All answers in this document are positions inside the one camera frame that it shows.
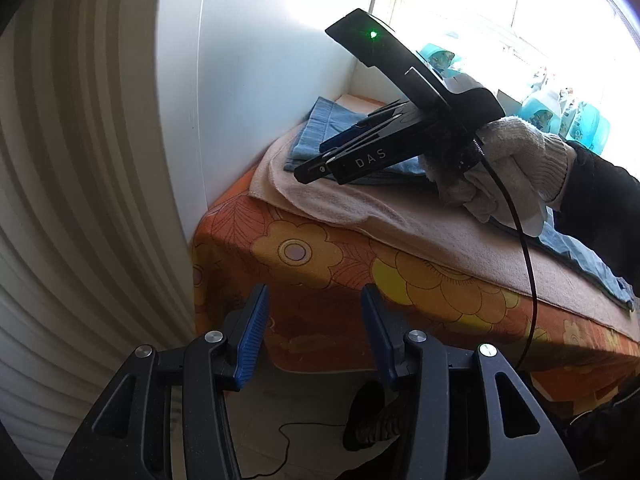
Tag beige blanket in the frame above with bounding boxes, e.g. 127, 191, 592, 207
248, 92, 640, 346

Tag white ribbed panel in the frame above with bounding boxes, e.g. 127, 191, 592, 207
0, 0, 201, 480

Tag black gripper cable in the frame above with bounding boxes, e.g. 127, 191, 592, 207
472, 132, 540, 368

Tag person's dark trouser leg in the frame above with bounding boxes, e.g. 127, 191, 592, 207
520, 370, 640, 480

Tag person's black shoe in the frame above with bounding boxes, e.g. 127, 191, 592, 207
342, 380, 401, 453

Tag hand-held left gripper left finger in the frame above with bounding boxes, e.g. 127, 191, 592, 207
52, 283, 271, 480

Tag white cabinet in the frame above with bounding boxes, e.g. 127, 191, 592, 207
155, 0, 381, 246

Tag blue denim pants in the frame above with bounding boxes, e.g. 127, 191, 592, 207
284, 96, 636, 311

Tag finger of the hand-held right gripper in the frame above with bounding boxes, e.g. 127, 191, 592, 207
294, 116, 401, 183
319, 101, 402, 154

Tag person's right hand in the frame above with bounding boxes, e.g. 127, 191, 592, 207
425, 116, 576, 236

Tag thin black floor cable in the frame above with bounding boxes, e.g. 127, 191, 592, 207
240, 421, 351, 480

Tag blue laundry detergent bottle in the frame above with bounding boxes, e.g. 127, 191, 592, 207
417, 42, 468, 81
520, 87, 568, 133
567, 102, 601, 143
590, 117, 612, 153

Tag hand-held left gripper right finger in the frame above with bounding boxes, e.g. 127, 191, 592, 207
361, 283, 581, 480

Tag orange floral bed sheet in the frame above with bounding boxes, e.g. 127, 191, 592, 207
191, 167, 640, 386

